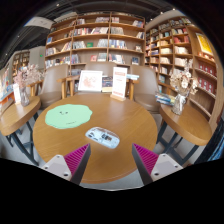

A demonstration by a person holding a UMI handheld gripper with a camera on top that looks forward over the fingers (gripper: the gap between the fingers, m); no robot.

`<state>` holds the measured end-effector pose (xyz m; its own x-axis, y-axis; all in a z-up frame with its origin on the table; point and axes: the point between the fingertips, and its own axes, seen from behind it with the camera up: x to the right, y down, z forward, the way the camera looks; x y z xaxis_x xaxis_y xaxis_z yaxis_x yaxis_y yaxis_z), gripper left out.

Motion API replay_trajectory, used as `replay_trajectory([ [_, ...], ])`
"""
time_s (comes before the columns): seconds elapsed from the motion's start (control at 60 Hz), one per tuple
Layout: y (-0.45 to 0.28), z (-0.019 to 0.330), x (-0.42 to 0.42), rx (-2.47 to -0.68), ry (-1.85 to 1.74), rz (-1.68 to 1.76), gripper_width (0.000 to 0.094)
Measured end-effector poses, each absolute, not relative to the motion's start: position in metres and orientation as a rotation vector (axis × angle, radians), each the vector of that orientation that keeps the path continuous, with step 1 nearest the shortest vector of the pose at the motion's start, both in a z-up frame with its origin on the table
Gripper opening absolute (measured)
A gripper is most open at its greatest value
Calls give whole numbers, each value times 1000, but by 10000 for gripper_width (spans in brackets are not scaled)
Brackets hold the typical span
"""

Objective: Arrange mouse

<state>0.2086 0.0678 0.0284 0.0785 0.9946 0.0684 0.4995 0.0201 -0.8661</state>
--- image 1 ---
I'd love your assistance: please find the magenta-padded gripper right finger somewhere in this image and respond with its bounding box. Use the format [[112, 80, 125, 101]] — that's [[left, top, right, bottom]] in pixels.
[[131, 143, 184, 186]]

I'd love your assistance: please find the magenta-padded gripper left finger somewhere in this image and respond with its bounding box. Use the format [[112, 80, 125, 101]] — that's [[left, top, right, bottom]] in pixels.
[[41, 143, 92, 186]]

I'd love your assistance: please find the transparent computer mouse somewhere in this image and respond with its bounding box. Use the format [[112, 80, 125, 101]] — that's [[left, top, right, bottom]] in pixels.
[[85, 126, 121, 150]]

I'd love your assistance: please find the green blob-shaped mouse pad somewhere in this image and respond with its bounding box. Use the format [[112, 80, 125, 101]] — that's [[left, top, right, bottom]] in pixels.
[[44, 103, 94, 130]]

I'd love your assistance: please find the round wooden side table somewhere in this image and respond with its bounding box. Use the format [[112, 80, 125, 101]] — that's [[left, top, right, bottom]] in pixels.
[[156, 103, 213, 166], [0, 95, 42, 166]]

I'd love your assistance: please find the stack of blue books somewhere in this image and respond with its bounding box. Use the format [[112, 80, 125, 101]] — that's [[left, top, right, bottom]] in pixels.
[[154, 91, 177, 107]]

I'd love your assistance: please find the glass vase with beige dried flowers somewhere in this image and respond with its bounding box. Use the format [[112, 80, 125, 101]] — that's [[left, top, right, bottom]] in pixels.
[[169, 59, 199, 116]]

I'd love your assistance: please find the glass vase with pink dried flowers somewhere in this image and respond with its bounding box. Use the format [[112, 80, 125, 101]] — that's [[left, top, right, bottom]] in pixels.
[[13, 63, 43, 108]]

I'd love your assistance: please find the brown armchair with wooden arms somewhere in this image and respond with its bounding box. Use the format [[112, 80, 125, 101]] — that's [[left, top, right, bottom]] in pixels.
[[37, 63, 73, 109], [128, 64, 162, 114], [66, 61, 134, 98]]

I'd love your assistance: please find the small white standing card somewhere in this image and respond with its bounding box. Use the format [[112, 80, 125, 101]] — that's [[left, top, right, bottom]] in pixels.
[[12, 83, 22, 105]]

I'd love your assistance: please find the white picture book with red drawing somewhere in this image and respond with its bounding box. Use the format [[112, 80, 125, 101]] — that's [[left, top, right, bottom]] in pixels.
[[77, 70, 104, 93]]

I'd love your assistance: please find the colourful book display rack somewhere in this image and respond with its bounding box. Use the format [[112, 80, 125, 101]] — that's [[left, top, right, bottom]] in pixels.
[[0, 66, 16, 108]]

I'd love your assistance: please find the white sign on wooden base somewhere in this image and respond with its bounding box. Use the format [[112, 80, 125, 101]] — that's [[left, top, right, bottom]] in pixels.
[[110, 66, 129, 102]]

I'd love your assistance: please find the light blue flat book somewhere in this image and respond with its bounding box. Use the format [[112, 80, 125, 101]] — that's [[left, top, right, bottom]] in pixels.
[[126, 73, 140, 81]]

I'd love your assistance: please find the dark cover book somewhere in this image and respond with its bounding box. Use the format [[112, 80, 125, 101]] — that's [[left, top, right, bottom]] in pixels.
[[101, 75, 114, 93]]

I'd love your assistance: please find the small distant wooden bookshelf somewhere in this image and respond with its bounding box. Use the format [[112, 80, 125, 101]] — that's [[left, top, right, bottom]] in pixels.
[[11, 49, 31, 79]]

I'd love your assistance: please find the tall angled wooden bookshelf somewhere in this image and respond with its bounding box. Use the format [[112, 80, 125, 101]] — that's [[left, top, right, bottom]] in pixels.
[[144, 14, 224, 131]]

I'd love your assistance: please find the wide wooden bookshelf with books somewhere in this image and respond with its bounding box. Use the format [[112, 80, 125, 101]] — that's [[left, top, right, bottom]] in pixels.
[[44, 11, 147, 76]]

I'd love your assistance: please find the white hanging ceiling panel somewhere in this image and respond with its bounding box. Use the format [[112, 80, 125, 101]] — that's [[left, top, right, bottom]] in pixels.
[[24, 15, 56, 30]]

